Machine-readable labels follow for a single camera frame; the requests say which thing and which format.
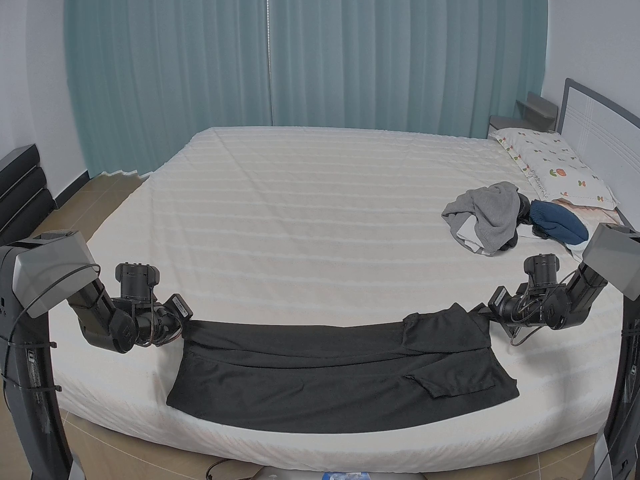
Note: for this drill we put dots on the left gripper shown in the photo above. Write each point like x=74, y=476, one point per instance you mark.
x=165, y=323

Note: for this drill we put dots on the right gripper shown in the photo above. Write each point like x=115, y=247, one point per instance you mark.
x=512, y=310

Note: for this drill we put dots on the black T-shirt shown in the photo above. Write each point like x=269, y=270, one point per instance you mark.
x=325, y=378

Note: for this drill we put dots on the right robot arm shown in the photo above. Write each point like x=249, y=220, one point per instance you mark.
x=610, y=258

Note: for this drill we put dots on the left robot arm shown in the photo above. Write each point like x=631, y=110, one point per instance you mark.
x=50, y=268

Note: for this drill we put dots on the bed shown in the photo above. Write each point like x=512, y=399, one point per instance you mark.
x=300, y=193

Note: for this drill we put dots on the white garment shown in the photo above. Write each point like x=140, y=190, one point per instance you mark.
x=577, y=250
x=467, y=235

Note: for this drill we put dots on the dark blue garment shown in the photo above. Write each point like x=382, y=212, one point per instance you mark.
x=557, y=220

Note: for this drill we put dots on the black garment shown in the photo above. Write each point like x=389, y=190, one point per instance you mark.
x=524, y=210

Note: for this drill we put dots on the grey knitted garment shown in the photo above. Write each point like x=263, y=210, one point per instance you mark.
x=492, y=210

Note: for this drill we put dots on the white printed pillow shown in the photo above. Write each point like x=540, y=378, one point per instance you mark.
x=555, y=163

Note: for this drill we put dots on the black chest of drawers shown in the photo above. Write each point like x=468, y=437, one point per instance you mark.
x=20, y=188

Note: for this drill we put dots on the grey bedside table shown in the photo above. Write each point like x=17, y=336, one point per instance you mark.
x=536, y=108

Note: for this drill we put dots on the blue-green curtain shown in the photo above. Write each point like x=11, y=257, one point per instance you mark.
x=400, y=48
x=170, y=58

